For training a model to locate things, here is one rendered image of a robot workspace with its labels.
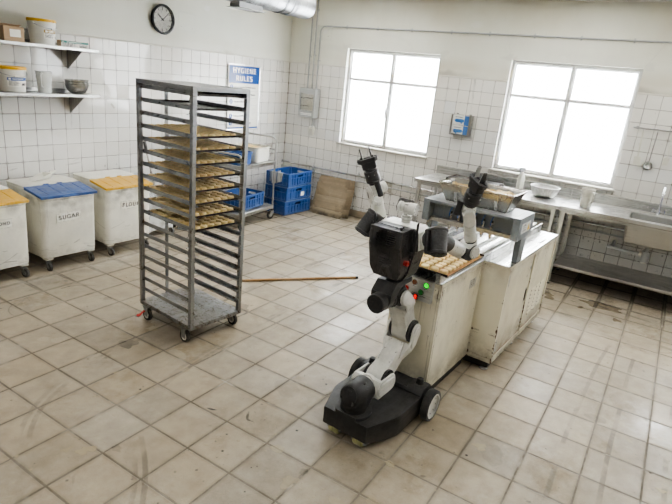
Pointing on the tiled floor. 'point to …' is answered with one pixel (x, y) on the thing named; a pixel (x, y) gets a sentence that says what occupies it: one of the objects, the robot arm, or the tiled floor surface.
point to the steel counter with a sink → (616, 213)
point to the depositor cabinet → (508, 297)
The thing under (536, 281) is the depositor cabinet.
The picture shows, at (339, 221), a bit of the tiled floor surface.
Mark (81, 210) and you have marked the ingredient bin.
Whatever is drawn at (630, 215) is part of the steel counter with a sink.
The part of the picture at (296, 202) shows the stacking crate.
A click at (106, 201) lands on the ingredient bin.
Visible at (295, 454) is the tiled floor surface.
